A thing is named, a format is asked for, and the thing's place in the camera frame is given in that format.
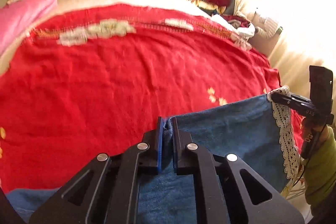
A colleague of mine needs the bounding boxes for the right hand holding gripper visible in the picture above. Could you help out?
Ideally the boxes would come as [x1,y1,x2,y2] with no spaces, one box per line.
[301,117,329,150]

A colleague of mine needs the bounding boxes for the pink folded quilt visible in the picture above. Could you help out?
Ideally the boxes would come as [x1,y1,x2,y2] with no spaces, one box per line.
[0,0,58,55]

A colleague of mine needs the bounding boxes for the blue denim lace-trimmed pants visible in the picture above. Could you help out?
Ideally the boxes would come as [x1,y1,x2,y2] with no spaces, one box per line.
[1,95,299,223]

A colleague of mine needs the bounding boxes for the red embroidered bedspread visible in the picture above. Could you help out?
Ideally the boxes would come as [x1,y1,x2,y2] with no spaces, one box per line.
[1,4,281,192]

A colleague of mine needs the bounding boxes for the clothes pile beside bed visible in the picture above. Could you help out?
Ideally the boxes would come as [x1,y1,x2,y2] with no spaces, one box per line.
[211,12,283,51]

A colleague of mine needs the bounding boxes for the cream bed sheet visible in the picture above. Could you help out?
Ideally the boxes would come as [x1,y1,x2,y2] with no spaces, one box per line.
[1,0,210,75]

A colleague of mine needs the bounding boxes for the green right sleeve forearm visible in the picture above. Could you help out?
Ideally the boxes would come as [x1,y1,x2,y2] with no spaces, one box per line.
[304,126,335,216]

